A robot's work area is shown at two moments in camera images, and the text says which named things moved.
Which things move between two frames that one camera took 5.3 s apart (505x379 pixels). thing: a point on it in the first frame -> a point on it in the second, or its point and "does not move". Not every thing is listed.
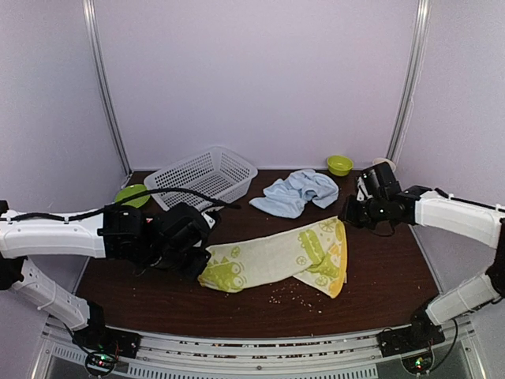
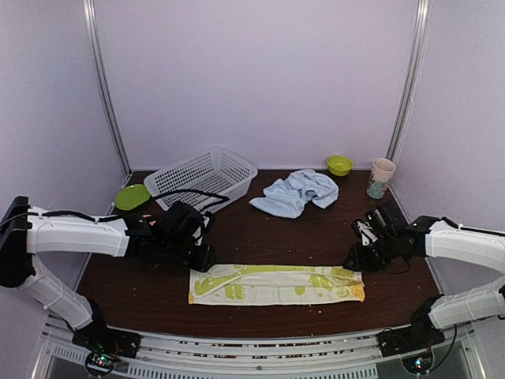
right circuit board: (418, 364) does not move
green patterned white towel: (316, 253) -> (265, 285)
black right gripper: (347, 214) -> (358, 261)
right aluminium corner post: (413, 73) does not move
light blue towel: (289, 197) does not move
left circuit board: (99, 363) does not move
